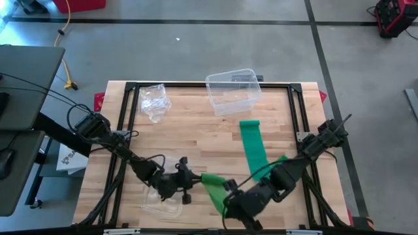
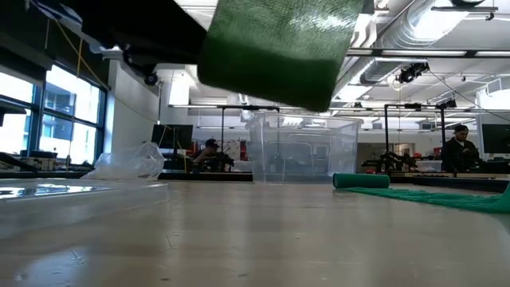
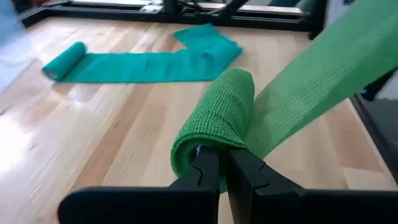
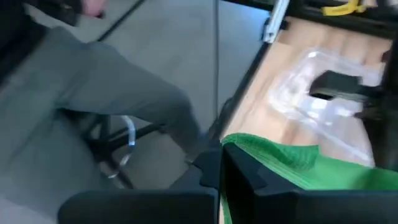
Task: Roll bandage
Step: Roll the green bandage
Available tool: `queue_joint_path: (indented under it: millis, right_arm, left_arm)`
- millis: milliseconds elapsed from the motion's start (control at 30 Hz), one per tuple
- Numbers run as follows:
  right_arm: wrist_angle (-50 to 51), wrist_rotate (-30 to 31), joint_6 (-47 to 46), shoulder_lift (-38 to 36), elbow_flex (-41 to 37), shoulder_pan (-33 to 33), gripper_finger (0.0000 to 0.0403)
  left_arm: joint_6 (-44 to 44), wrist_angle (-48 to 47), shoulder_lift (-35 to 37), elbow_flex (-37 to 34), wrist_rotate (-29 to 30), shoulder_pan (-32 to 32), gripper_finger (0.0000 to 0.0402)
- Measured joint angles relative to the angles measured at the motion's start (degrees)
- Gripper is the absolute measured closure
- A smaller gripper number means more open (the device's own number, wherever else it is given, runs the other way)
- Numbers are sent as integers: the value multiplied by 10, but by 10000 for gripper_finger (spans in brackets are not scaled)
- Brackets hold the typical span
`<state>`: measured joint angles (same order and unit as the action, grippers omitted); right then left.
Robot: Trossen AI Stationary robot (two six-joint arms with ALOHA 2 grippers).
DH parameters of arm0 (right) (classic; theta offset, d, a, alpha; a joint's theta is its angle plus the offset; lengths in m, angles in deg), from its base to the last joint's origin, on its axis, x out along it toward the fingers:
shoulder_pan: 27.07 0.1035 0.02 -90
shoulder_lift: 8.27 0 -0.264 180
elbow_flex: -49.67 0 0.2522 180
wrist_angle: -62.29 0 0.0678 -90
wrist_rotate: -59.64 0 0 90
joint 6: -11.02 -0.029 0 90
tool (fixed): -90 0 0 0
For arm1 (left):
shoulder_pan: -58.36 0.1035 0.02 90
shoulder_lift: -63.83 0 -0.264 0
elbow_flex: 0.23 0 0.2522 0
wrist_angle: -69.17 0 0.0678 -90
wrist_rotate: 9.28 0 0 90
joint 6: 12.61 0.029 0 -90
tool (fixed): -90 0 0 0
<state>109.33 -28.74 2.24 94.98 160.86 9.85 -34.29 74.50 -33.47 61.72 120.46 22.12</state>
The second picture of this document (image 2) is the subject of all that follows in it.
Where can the black overhead frame bar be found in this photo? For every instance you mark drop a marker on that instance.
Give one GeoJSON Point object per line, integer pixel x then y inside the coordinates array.
{"type": "Point", "coordinates": [398, 52]}

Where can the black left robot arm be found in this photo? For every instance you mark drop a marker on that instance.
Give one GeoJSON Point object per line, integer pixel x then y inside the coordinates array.
{"type": "Point", "coordinates": [95, 20]}

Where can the crumpled clear plastic bag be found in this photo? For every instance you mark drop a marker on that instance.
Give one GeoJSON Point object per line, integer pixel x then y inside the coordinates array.
{"type": "Point", "coordinates": [127, 163]}

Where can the blue framed window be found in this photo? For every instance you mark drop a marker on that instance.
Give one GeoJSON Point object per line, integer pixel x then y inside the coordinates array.
{"type": "Point", "coordinates": [71, 95]}

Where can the teal green bandage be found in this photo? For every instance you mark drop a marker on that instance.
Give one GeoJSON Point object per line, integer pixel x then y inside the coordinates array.
{"type": "Point", "coordinates": [438, 199]}

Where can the clear plastic container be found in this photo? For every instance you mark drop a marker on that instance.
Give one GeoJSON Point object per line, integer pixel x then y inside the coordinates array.
{"type": "Point", "coordinates": [303, 151]}

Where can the background black robot arm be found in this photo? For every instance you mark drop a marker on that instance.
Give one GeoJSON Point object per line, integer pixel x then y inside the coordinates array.
{"type": "Point", "coordinates": [392, 162]}

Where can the black computer monitor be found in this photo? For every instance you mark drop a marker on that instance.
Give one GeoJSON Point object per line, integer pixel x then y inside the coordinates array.
{"type": "Point", "coordinates": [496, 137]}
{"type": "Point", "coordinates": [171, 136]}

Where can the person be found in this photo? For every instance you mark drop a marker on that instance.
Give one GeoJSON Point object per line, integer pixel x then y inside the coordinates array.
{"type": "Point", "coordinates": [458, 153]}
{"type": "Point", "coordinates": [211, 155]}

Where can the black background gantry frame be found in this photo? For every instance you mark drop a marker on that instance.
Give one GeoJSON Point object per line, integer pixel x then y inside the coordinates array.
{"type": "Point", "coordinates": [222, 135]}
{"type": "Point", "coordinates": [386, 131]}

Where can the black overhead camera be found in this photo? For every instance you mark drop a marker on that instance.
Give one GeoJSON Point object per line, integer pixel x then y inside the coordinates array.
{"type": "Point", "coordinates": [412, 71]}

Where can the grass green bandage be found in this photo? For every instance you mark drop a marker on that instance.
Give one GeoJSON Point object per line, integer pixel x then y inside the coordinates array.
{"type": "Point", "coordinates": [279, 60]}

